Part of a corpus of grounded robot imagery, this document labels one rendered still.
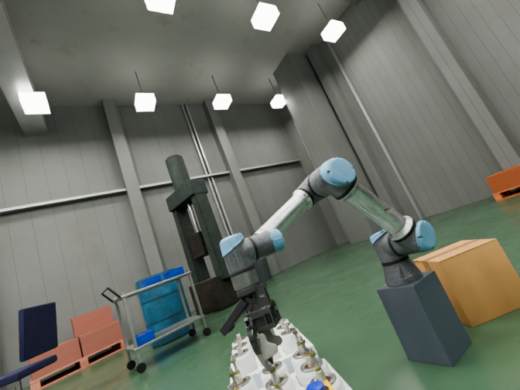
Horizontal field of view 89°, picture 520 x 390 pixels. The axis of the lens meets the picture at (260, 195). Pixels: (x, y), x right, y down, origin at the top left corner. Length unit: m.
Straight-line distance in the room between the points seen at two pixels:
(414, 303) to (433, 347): 0.17
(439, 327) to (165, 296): 3.58
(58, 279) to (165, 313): 3.61
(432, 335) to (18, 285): 7.21
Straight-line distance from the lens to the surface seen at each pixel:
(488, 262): 1.63
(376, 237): 1.27
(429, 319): 1.28
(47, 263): 7.48
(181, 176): 5.92
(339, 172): 0.99
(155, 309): 4.31
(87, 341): 5.97
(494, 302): 1.64
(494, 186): 6.25
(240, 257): 0.76
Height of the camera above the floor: 0.62
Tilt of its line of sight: 12 degrees up
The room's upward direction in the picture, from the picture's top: 22 degrees counter-clockwise
